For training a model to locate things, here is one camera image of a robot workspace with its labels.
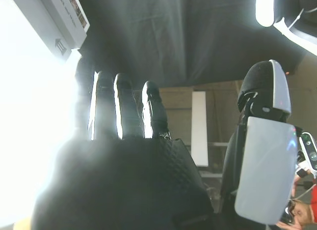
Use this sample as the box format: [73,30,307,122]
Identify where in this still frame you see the person's hand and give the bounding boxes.
[276,199,313,227]

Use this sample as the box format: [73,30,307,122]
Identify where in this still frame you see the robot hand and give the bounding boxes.
[31,57,298,230]

